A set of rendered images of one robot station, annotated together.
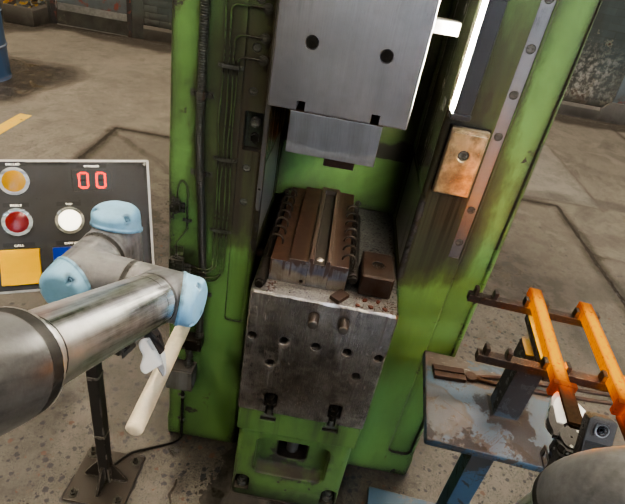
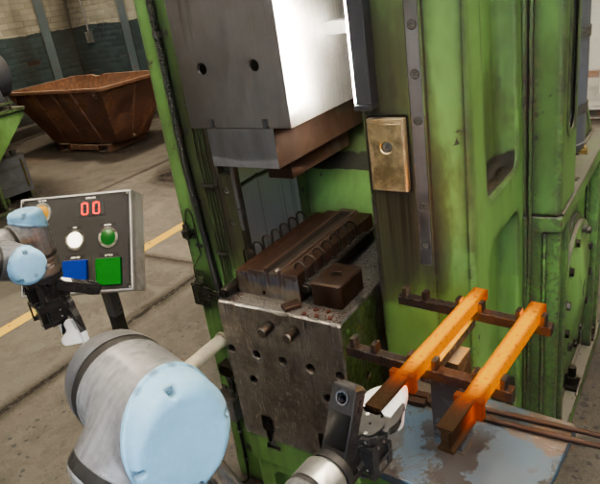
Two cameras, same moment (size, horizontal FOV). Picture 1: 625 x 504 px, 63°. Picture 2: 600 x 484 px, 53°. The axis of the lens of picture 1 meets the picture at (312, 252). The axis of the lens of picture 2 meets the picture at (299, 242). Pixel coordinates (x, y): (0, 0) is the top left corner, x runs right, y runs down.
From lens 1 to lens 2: 0.91 m
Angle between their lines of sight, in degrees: 33
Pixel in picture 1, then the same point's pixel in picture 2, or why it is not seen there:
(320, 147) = (235, 157)
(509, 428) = (444, 457)
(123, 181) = (111, 207)
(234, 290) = not seen: hidden behind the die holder
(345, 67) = (229, 83)
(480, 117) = (392, 104)
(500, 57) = (386, 40)
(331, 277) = (286, 286)
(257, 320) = (230, 331)
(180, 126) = (174, 161)
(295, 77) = (201, 100)
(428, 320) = not seen: hidden behind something
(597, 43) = not seen: outside the picture
